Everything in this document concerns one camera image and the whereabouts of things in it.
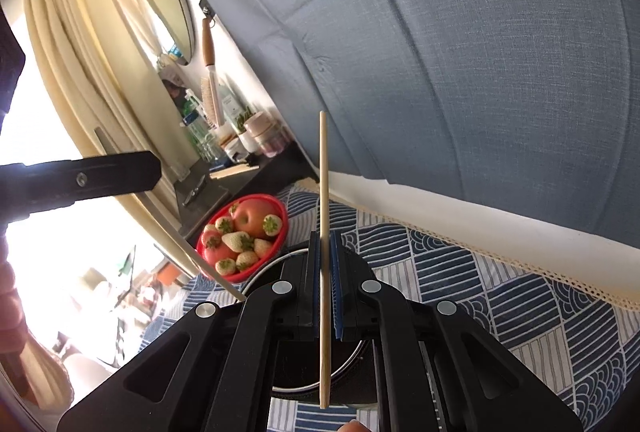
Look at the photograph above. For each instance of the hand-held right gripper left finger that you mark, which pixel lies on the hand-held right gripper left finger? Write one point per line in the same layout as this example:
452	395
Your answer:
315	292

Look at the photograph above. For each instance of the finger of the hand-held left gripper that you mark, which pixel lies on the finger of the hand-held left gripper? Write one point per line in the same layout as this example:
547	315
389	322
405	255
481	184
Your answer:
100	177

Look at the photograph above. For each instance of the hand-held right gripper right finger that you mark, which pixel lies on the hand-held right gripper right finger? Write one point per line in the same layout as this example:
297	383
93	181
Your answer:
337	292

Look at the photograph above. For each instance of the wooden chopstick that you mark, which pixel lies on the wooden chopstick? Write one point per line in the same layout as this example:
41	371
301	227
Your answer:
324	212
190	252

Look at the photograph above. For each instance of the black utensil cup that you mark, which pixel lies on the black utensil cup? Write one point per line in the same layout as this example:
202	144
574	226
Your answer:
300	372

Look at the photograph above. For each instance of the red plastic bowl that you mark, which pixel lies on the red plastic bowl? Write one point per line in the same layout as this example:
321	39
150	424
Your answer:
277	237

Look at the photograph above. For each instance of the cream curtain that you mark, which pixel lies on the cream curtain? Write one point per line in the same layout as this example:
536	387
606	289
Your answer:
75	37

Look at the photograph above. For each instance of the pile of white strawberries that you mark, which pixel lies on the pile of white strawberries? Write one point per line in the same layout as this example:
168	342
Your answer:
245	258

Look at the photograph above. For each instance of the dark hair clip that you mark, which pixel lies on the dark hair clip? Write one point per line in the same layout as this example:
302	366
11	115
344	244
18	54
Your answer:
193	194

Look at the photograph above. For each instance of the large red-yellow apple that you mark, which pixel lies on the large red-yellow apple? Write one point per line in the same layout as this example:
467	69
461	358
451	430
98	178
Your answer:
250	218

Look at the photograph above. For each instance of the green clear bottle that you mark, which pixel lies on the green clear bottle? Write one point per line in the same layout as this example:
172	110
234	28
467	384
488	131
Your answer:
194	119

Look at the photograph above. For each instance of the blue patterned blanket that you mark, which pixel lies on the blue patterned blanket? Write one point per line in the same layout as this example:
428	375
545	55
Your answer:
450	302

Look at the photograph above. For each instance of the dark dresser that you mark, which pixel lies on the dark dresser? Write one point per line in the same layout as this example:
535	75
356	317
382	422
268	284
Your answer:
250	184

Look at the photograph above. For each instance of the wooden comb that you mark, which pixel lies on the wooden comb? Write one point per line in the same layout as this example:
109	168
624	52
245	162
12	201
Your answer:
232	172

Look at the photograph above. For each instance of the cream lidded jar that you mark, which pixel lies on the cream lidded jar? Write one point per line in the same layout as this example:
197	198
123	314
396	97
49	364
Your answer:
230	146

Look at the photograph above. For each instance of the white sheet with lace trim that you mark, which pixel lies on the white sheet with lace trim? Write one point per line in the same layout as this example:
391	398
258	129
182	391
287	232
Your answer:
450	212

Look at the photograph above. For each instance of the white cosmetic bottle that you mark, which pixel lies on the white cosmetic bottle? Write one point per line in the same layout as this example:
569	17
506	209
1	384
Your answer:
230	104

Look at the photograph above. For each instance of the small white plant pot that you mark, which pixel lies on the small white plant pot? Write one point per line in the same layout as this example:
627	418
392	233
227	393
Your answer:
245	138

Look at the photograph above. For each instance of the dark pink jar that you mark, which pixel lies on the dark pink jar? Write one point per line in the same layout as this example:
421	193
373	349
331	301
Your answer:
274	143

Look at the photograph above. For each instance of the pale pink jar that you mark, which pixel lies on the pale pink jar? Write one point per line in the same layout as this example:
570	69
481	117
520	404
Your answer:
259	122

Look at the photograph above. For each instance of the blue-grey padded headboard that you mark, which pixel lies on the blue-grey padded headboard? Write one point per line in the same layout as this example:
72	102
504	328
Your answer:
450	62

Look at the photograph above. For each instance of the black wall hook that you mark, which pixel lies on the black wall hook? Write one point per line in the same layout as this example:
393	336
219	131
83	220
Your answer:
206	7

